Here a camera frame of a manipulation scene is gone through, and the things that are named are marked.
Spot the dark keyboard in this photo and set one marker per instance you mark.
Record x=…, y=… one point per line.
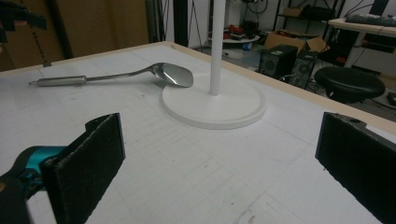
x=370, y=20

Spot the white plastic pipe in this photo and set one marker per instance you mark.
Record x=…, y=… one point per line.
x=214, y=105

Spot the white round low table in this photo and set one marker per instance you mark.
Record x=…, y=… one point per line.
x=239, y=39

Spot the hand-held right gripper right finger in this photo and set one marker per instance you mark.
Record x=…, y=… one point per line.
x=358, y=161

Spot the open cardboard box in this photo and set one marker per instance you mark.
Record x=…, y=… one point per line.
x=281, y=40

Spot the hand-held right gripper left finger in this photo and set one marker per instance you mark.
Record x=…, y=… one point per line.
x=87, y=168

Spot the grey computer tower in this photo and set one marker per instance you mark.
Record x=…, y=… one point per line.
x=303, y=70

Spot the black metal shelf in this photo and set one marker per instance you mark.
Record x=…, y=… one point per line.
x=314, y=14

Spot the black computer tower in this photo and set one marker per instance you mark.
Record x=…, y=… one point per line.
x=277, y=62

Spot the light wooden desk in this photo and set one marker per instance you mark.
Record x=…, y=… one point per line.
x=364, y=27

